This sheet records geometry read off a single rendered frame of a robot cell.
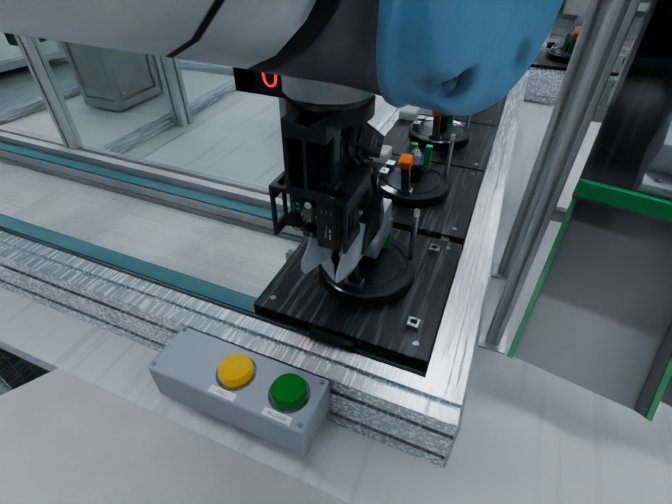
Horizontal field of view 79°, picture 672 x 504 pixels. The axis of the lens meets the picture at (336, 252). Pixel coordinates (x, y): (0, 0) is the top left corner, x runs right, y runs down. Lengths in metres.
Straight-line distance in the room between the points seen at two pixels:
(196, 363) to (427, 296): 0.31
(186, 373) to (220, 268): 0.24
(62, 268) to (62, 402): 0.20
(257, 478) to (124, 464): 0.17
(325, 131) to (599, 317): 0.36
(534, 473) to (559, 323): 0.19
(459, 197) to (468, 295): 0.24
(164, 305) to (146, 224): 0.28
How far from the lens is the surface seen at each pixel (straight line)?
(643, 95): 0.50
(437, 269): 0.62
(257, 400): 0.49
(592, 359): 0.52
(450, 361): 0.54
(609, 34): 0.47
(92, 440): 0.65
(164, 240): 0.81
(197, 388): 0.52
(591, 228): 0.54
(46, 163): 1.15
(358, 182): 0.35
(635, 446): 0.68
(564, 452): 0.63
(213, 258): 0.74
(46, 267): 0.76
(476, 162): 0.93
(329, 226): 0.34
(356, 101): 0.31
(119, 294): 0.66
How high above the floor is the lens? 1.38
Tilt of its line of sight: 40 degrees down
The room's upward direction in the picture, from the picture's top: straight up
